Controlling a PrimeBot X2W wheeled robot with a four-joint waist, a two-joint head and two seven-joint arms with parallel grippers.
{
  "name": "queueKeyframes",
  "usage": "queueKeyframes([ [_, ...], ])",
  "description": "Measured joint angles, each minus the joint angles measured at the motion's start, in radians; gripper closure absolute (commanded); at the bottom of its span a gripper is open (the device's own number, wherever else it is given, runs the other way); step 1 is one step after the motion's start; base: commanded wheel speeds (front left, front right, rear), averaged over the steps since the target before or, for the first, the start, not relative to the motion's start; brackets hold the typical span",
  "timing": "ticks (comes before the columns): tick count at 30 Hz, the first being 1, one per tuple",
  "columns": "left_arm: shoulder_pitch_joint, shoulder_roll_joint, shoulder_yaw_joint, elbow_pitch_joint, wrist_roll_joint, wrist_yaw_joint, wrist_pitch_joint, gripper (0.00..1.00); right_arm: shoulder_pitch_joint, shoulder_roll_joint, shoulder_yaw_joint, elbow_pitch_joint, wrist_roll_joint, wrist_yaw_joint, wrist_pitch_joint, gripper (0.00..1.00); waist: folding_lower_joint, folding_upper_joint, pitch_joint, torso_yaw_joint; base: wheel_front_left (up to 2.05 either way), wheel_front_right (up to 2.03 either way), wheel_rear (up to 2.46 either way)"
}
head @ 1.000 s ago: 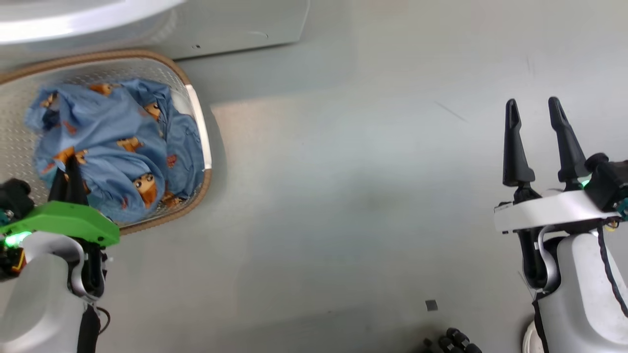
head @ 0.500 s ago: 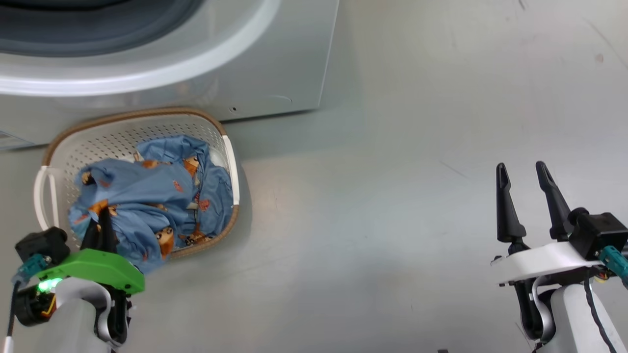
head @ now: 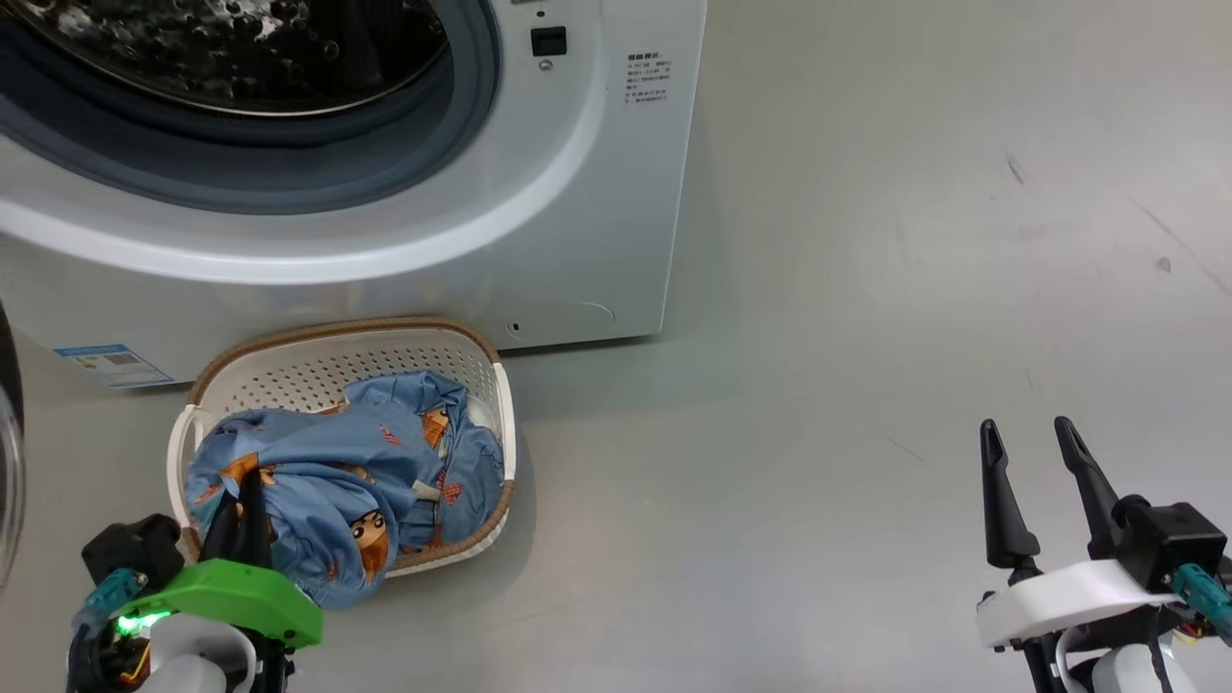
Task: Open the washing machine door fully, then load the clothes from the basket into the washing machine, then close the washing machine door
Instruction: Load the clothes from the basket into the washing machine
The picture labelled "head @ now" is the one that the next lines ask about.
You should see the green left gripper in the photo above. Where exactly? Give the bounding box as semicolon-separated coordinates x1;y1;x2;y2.
120;467;324;649

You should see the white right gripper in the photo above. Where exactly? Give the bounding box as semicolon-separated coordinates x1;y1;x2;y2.
977;415;1185;652

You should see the blue cartoon print garment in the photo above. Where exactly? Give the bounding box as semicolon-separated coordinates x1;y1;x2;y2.
344;372;506;552
185;404;453;611

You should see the white front-load washing machine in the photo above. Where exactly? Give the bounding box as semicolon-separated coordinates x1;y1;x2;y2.
0;0;708;388

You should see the stainless steel washing machine drum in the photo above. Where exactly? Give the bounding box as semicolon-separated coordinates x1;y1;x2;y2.
10;0;452;119

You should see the white perforated basket brown rim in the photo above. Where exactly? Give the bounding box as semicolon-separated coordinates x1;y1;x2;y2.
167;316;519;581

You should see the blue energy label sticker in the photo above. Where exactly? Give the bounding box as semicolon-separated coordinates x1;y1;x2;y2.
53;344;175;390

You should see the round drain filter cover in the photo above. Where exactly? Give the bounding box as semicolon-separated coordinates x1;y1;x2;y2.
505;301;617;346

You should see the small printed text label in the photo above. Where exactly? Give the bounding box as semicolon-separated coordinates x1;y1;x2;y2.
623;52;674;106

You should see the teal left camera connector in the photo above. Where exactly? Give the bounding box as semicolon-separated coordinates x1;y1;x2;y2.
72;568;151;629

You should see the teal camera connector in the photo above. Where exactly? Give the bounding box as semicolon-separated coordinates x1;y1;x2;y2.
72;568;151;629
1169;563;1232;643

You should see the teal right camera connector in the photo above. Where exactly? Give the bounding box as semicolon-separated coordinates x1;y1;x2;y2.
1169;563;1232;643

